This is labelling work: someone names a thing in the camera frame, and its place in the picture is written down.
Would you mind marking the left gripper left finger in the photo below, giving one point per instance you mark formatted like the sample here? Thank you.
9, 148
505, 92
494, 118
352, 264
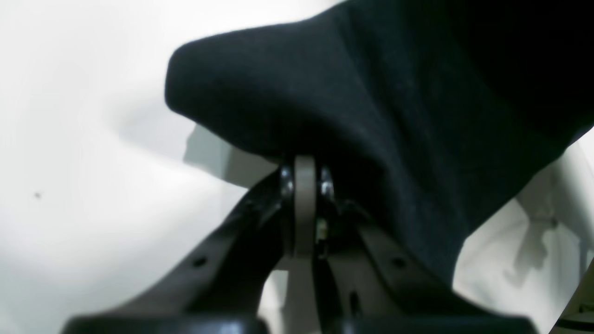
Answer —
217, 288

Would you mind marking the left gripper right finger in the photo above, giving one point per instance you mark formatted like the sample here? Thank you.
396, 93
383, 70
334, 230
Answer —
366, 283

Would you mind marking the black T-shirt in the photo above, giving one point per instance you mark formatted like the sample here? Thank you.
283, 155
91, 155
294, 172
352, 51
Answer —
432, 114

